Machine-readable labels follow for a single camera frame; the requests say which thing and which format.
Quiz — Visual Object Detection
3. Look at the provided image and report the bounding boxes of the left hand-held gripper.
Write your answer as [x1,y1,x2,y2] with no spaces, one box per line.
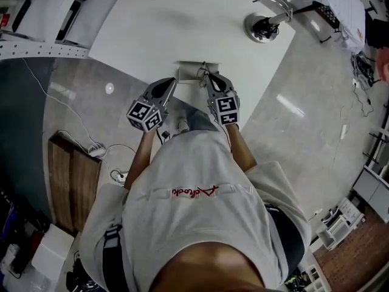
[126,77,178,133]

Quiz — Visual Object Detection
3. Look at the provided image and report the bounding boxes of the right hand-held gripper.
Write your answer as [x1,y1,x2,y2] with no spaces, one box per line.
[207,72,241,128]

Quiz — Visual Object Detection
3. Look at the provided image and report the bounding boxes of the thin-framed glasses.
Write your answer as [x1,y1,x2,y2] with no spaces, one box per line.
[198,61,211,88]

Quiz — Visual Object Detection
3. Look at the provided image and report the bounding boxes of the grey glasses case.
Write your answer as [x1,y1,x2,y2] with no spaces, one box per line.
[177,60,221,85]

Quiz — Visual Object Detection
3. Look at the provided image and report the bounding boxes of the person's left forearm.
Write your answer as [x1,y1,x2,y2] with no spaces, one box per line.
[122,128,159,192]

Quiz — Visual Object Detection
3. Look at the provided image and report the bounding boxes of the person's right forearm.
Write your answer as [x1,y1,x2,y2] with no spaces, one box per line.
[225,122,258,172]

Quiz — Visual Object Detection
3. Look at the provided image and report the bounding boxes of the person's grey trousers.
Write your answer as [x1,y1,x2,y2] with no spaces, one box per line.
[181,104,220,133]

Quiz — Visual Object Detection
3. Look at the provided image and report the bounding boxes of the silver desk lamp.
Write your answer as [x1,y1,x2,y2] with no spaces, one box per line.
[233,0,294,44]

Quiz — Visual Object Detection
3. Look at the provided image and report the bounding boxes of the person's grey shirt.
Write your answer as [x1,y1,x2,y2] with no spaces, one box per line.
[78,128,313,292]

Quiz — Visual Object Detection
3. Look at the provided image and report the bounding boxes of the white perforated shelf beam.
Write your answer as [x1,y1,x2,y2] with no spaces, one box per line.
[0,40,91,61]

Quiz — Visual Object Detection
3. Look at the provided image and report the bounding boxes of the brown wooden bench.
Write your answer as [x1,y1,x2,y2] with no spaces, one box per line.
[47,130,103,234]

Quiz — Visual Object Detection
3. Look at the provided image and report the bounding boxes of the white slatted table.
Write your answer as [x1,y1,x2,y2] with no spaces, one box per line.
[323,0,367,50]

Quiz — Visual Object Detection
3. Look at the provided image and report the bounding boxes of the dark green floor mat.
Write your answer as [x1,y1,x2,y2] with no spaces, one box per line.
[0,57,58,224]

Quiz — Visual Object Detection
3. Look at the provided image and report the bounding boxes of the black oblong device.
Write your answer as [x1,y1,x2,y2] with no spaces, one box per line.
[11,0,32,33]

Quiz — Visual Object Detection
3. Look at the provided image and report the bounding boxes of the grey low cabinet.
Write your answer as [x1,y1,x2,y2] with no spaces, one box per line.
[351,165,389,214]

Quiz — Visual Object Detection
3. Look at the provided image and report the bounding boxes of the white cardboard box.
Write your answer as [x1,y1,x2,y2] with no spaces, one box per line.
[31,223,76,276]

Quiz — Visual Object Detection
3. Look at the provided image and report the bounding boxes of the brick pattern rug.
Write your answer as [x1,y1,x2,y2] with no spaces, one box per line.
[312,204,389,292]

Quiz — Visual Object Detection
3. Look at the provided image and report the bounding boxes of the white cable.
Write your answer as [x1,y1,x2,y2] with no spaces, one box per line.
[21,58,137,176]

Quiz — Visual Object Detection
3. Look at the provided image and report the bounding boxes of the tangle of black cables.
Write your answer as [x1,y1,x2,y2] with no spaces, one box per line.
[350,50,377,88]

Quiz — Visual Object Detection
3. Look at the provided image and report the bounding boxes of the white wire rack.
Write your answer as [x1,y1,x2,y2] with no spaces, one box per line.
[315,197,365,252]

